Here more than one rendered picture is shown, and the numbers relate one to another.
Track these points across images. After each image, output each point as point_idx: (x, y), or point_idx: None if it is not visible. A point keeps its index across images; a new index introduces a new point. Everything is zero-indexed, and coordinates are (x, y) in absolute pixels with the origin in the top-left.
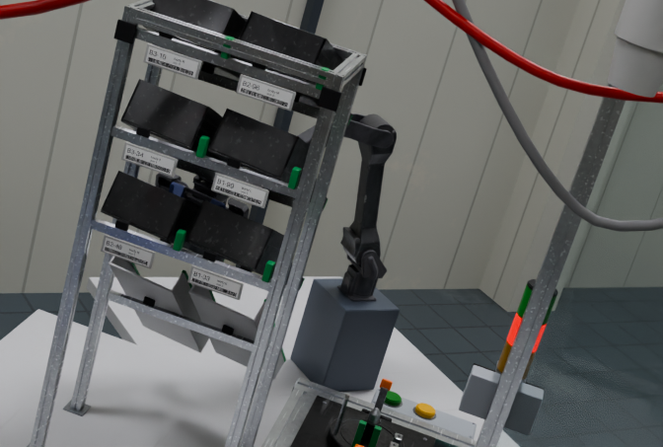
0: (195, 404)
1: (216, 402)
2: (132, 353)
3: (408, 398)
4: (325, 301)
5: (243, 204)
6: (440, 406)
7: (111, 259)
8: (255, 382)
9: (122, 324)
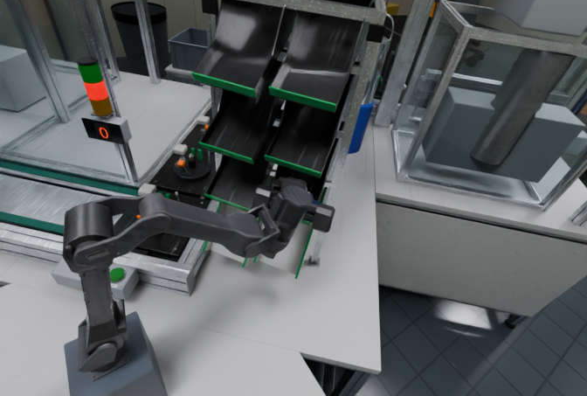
0: (250, 291)
1: (237, 298)
2: (300, 336)
3: (58, 378)
4: (147, 344)
5: (259, 186)
6: (25, 378)
7: None
8: None
9: (317, 383)
